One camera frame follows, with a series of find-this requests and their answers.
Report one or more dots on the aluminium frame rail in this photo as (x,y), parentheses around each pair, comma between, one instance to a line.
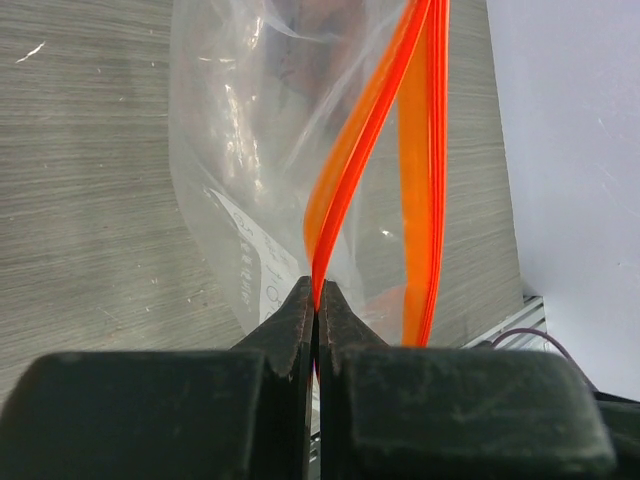
(531,316)

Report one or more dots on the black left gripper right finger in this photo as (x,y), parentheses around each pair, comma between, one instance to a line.
(446,413)

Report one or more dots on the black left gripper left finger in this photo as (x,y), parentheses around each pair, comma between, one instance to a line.
(241,413)

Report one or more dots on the clear zip top bag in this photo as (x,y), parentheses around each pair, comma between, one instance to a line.
(309,139)

